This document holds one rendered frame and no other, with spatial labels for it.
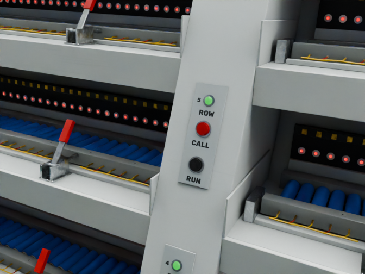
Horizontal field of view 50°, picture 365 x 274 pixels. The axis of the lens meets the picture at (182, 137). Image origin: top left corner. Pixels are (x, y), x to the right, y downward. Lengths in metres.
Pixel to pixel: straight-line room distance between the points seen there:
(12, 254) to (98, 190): 0.24
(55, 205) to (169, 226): 0.18
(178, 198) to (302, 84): 0.19
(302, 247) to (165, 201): 0.17
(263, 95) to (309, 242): 0.18
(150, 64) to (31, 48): 0.21
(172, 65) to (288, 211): 0.23
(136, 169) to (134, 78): 0.14
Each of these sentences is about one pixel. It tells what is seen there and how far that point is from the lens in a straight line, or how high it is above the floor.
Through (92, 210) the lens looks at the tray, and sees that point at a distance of 0.55.
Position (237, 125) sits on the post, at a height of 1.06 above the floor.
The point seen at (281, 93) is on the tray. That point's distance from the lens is 0.46.
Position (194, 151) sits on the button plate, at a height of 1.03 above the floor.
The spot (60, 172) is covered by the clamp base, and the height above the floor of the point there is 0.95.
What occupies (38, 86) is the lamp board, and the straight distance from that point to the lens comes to 0.83.
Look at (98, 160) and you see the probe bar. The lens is 0.61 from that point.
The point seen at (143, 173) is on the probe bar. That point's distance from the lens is 0.57.
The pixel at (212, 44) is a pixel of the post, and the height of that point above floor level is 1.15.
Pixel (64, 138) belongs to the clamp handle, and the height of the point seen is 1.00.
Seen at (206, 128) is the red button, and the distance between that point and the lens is 0.46.
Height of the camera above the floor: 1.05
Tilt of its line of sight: 1 degrees down
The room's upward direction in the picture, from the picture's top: 11 degrees clockwise
